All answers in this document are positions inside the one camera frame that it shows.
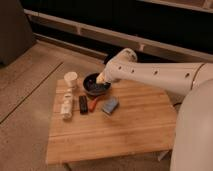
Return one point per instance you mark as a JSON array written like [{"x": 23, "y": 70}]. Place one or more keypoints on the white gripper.
[{"x": 100, "y": 78}]

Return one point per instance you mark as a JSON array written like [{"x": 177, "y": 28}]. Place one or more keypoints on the white plastic bottle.
[{"x": 67, "y": 105}]

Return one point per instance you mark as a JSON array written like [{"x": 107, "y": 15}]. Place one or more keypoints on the white paper cup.
[{"x": 71, "y": 79}]

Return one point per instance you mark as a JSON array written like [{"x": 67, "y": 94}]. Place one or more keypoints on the wooden table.
[{"x": 144, "y": 121}]

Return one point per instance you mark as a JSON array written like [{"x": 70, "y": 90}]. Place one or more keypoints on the dark ceramic bowl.
[{"x": 92, "y": 88}]

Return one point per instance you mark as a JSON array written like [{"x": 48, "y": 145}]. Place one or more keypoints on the grey cabinet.
[{"x": 16, "y": 35}]

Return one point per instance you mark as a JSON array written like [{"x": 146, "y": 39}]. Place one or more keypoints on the black rectangular bar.
[{"x": 83, "y": 105}]

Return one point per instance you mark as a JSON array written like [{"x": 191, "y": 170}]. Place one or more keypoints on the blue sponge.
[{"x": 110, "y": 105}]

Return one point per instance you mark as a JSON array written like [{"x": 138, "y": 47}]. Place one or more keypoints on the dark shelving unit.
[{"x": 183, "y": 28}]

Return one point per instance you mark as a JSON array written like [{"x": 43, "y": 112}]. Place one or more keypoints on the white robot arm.
[{"x": 193, "y": 143}]

